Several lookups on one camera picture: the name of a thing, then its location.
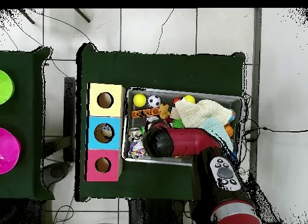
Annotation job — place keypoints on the silver mesh bin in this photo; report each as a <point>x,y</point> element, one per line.
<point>168,94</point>

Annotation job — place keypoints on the cream cloth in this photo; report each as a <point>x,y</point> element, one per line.
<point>202,110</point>

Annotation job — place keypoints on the orange toy basketball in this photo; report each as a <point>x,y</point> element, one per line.
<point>229,130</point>

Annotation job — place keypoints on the black tripod leg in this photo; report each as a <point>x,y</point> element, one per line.
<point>82,15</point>
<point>26,16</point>

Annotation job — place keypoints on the flat silver can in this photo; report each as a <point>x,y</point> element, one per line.
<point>152,120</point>

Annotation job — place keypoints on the yellow-haired toy figure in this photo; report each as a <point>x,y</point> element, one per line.
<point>164,110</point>

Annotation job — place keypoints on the small soccer ball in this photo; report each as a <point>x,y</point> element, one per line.
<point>154,101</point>

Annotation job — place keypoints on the green plate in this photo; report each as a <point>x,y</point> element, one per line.
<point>6,88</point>

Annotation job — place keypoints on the mint green cloth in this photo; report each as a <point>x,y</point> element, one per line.
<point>216,130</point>

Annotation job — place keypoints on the magenta plate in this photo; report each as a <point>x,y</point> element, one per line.
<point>8,150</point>

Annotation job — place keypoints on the dark green tablecloth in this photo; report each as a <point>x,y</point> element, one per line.
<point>156,72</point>
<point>26,113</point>

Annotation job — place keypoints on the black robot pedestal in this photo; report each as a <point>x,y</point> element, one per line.
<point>154,214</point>

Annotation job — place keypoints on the wooden three-hole box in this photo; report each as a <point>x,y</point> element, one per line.
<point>105,112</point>

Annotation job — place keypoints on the yellow plastic ball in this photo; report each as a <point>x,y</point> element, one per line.
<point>189,98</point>
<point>139,100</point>

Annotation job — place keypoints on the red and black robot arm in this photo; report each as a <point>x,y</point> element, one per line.
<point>192,142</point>

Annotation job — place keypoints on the orange toy brick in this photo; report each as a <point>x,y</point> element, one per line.
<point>144,113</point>

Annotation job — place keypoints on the small tin can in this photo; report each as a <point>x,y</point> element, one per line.
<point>134,134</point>

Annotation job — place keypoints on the green spiky ball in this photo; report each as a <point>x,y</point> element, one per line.
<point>178,124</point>

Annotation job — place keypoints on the colourful candy packet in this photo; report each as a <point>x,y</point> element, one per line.
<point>137,151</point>

